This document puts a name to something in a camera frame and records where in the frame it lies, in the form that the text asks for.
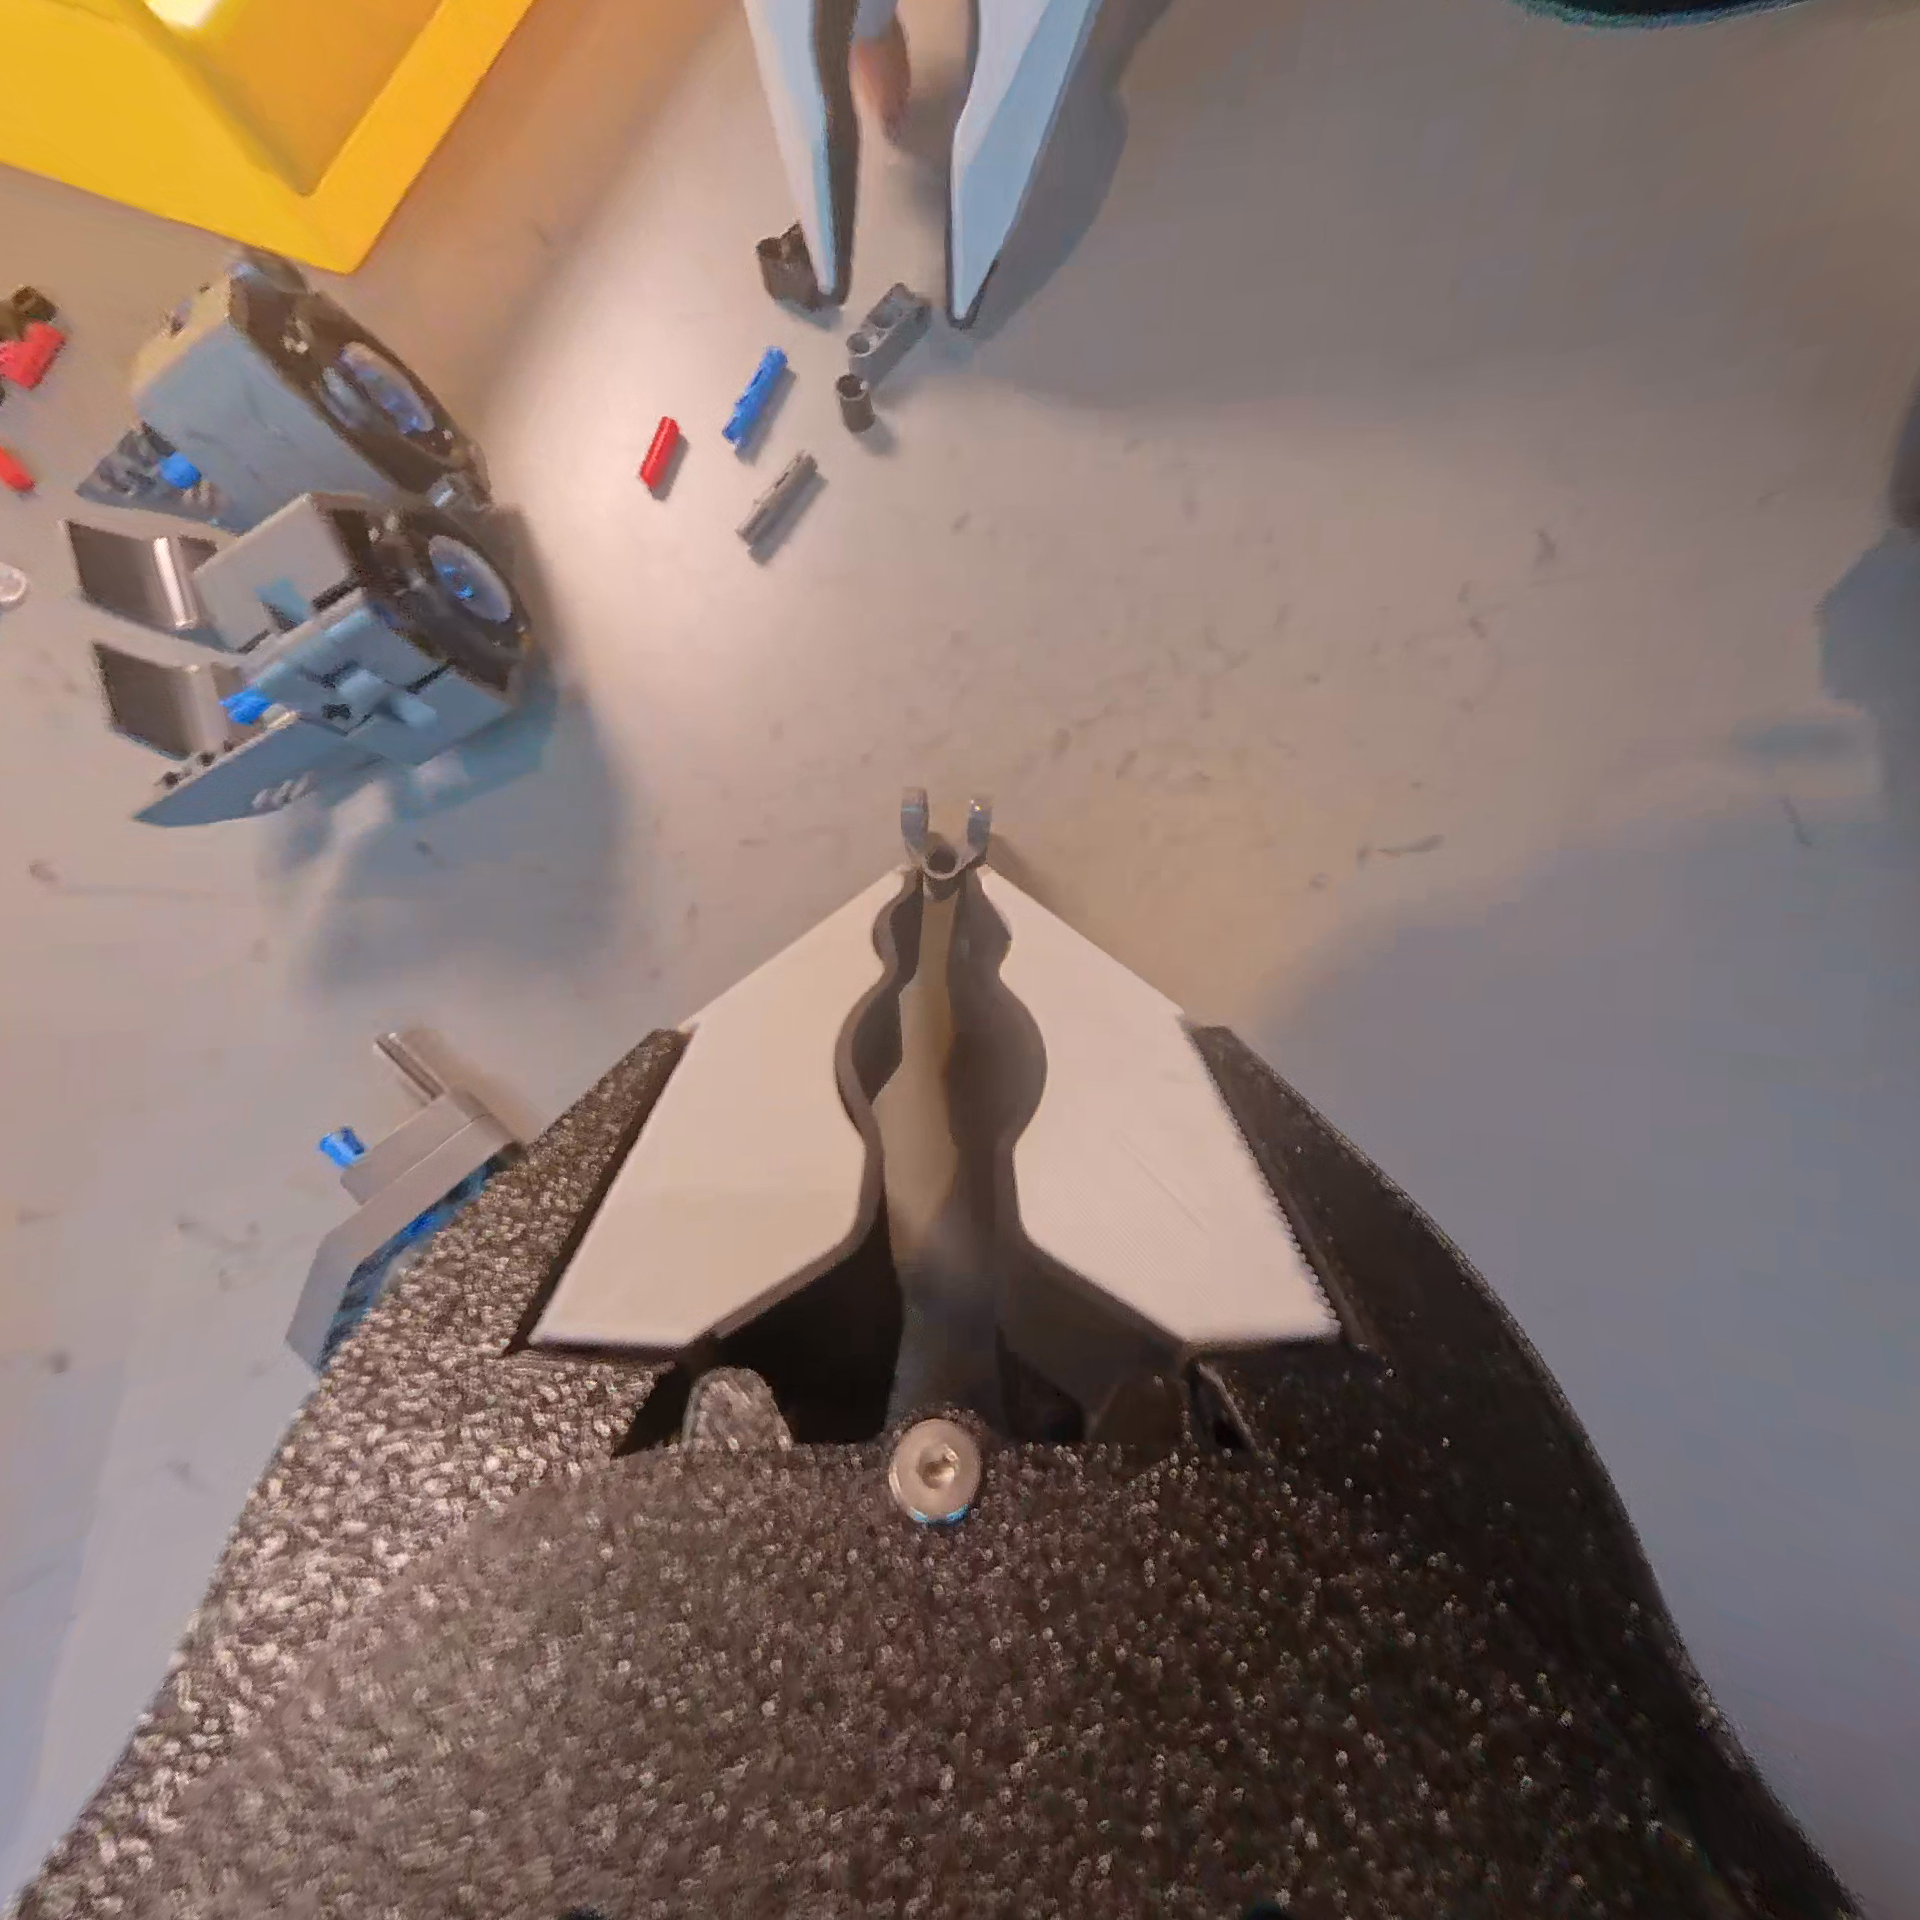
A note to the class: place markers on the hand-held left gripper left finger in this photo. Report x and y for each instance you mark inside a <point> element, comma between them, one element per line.
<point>720,1185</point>

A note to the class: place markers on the red connector pin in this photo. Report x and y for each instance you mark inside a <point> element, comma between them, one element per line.
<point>661,451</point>

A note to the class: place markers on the grey bent building beam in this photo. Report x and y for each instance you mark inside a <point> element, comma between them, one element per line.
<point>406,1185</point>

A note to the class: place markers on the blue axle pin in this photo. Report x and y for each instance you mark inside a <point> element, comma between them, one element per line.
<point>754,394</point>

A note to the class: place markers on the grey desk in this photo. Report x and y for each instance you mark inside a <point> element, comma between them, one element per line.
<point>1201,600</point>

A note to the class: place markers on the yellow bin with dividers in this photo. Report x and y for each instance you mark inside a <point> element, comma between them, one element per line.
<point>225,105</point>

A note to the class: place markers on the grey forked clip piece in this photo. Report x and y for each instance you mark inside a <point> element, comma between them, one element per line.
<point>945,847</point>

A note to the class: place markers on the scattered small building pieces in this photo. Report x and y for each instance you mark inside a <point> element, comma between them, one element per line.
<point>23,361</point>

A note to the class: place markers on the person's right hand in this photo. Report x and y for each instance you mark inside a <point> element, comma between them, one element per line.
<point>886,75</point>

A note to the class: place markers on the blue connector pin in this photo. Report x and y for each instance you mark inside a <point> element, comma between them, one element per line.
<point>342,1148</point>

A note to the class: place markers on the grey axle pin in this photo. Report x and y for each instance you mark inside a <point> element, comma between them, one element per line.
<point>781,495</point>

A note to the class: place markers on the small black bush piece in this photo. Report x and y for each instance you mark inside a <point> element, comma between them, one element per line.
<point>855,402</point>

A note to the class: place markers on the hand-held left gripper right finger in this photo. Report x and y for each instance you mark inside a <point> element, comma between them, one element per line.
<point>1163,1185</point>

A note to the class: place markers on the grey toy robot head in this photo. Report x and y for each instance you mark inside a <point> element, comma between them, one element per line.
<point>300,555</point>

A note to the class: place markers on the black angled connector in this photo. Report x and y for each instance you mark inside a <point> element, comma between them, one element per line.
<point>781,262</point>

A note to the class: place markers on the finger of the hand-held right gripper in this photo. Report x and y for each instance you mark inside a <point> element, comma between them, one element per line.
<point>1021,120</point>
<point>801,105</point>

